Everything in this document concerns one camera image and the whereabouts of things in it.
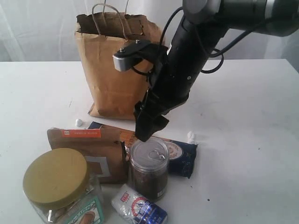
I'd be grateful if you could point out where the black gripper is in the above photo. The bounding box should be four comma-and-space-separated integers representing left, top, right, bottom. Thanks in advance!
134, 45, 204, 142

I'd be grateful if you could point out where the dark jar with metal lid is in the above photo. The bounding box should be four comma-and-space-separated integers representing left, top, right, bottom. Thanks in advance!
129, 137, 169, 201

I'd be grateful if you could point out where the brown paper bag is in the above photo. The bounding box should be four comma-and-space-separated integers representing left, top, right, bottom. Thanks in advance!
75, 1, 162, 120

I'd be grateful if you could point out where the clear jar with gold lid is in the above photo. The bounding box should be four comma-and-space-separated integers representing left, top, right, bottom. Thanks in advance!
22, 148, 104, 224

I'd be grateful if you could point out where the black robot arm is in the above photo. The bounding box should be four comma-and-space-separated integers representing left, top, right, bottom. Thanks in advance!
134, 0, 299, 141

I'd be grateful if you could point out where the small white foam piece right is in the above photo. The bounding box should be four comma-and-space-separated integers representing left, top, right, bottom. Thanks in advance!
187, 131, 197, 144

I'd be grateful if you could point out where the small white foam piece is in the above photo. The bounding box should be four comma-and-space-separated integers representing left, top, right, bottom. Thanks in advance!
75, 119, 84, 127
187, 131, 197, 144

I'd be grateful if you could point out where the spaghetti packet blue and orange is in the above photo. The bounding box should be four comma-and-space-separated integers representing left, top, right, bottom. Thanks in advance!
85, 127, 197, 184

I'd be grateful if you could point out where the brown paper pouch orange label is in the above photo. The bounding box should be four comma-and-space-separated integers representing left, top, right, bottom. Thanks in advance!
47, 125, 128, 184

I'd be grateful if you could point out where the small white foam piece left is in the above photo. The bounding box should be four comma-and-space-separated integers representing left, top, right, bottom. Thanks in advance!
75, 119, 84, 127

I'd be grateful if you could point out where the white blue sugar packet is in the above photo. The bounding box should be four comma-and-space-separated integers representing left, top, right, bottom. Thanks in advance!
111, 184, 168, 224

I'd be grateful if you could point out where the white backdrop curtain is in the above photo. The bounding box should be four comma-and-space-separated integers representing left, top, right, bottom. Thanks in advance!
0, 0, 299, 67

